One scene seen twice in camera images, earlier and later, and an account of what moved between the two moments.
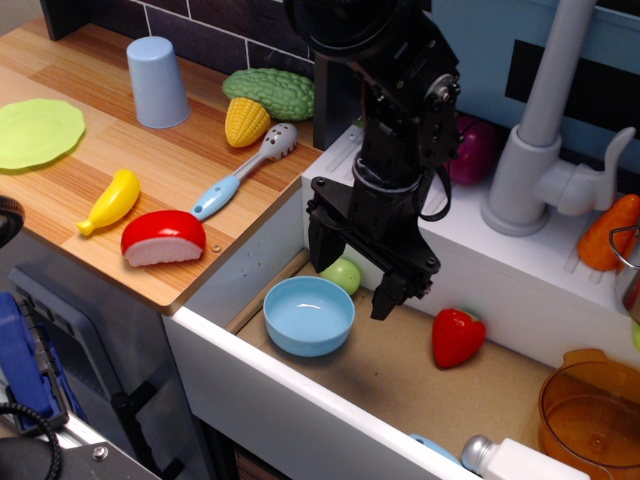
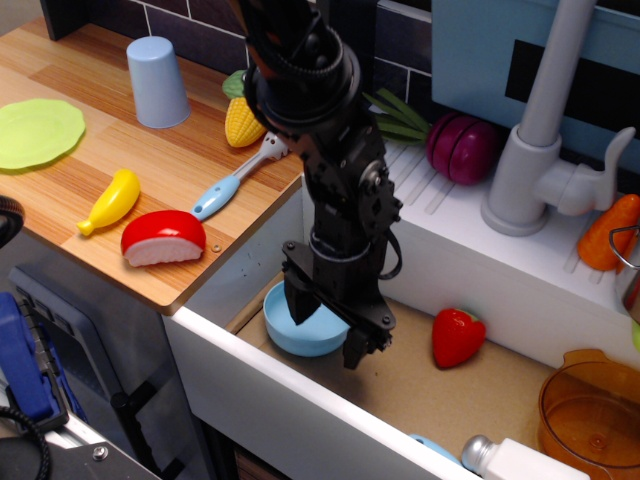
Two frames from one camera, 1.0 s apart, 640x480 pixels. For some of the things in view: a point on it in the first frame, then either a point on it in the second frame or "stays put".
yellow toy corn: [245, 121] stays put
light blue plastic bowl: [308, 316] stays put
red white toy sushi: [162, 237] stays put
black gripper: [381, 222] -> [340, 270]
